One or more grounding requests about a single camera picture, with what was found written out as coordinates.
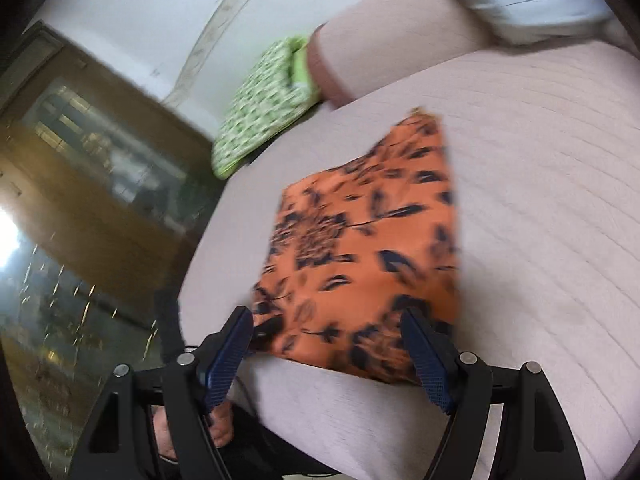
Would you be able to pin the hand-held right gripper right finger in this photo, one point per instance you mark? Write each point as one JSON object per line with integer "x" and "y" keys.
{"x": 426, "y": 360}

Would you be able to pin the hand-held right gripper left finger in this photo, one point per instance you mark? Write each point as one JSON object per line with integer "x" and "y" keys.
{"x": 229, "y": 355}

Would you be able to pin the orange floral cloth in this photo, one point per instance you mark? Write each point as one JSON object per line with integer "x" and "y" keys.
{"x": 360, "y": 240}

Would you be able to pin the person's bare foot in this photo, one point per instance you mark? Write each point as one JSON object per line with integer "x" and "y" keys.
{"x": 223, "y": 425}

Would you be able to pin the beige sofa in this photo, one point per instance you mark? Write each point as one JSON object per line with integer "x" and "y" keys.
{"x": 540, "y": 210}

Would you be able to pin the wooden cabinet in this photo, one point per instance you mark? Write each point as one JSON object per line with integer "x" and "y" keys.
{"x": 75, "y": 210}

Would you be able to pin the green patterned pillow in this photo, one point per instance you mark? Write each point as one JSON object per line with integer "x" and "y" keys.
{"x": 260, "y": 95}

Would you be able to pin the grey white pillow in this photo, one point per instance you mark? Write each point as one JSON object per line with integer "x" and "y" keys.
{"x": 525, "y": 5}

